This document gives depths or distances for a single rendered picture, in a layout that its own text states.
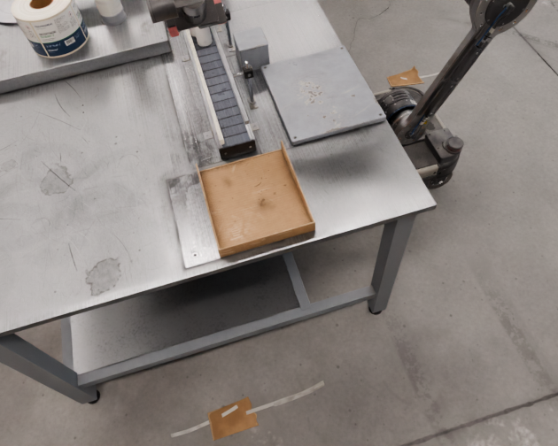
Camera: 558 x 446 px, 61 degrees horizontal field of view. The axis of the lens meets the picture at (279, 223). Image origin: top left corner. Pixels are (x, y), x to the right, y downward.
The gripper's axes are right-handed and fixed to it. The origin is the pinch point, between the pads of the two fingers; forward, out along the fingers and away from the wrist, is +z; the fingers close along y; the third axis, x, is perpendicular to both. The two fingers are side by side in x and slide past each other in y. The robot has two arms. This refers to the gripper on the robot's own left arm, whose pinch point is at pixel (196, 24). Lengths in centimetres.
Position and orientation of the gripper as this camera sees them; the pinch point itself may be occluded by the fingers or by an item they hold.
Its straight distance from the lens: 133.5
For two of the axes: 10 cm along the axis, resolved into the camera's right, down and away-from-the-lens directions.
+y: -9.5, 2.9, -0.9
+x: 2.8, 9.5, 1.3
